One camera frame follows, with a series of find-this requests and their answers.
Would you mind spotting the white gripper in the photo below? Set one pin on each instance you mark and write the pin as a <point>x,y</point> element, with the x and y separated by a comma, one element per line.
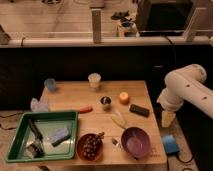
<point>167,118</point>

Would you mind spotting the orange apple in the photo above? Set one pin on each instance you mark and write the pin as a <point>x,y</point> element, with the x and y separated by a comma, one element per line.
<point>124,98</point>

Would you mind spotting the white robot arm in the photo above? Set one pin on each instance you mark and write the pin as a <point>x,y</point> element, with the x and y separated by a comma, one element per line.
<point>185,84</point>

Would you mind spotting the white paper cup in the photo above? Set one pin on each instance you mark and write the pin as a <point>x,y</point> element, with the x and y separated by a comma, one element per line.
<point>94,80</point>

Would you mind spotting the blue plastic cup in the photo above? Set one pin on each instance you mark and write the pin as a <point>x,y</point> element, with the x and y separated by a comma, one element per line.
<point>50,84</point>

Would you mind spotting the black rectangular block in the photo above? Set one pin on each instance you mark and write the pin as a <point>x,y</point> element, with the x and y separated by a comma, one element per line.
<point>139,110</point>

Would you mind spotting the purple bowl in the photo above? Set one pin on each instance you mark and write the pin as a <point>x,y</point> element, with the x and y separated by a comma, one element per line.
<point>136,142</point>

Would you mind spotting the yellow banana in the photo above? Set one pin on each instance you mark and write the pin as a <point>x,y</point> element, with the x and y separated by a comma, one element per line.
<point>118,120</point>

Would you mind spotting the wooden table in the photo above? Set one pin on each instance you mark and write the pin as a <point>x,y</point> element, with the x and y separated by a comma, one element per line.
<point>73,95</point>

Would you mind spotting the metal fork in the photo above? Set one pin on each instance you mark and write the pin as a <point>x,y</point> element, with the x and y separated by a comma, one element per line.
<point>116,143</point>

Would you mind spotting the dark grapes bunch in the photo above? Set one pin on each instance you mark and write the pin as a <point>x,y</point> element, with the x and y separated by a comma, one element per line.
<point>92,145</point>

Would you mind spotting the orange carrot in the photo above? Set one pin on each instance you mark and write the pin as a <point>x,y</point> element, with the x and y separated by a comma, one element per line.
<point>84,110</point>

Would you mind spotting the brown bowl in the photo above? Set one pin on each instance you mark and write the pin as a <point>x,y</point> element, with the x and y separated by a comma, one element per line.
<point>80,148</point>

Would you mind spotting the black monitor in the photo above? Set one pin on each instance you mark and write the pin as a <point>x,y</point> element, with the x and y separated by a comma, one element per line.
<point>157,17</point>

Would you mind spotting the blue sponge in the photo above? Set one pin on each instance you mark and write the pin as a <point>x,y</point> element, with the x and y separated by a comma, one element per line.
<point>59,135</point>

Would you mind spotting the green plastic tray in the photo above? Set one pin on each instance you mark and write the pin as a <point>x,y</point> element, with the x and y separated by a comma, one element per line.
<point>47,123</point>

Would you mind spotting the crumpled plastic bag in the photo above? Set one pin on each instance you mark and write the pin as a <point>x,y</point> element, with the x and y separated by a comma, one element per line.
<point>39,105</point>

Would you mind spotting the black handled brush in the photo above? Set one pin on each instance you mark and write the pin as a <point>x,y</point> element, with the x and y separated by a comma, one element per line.
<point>35,149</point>

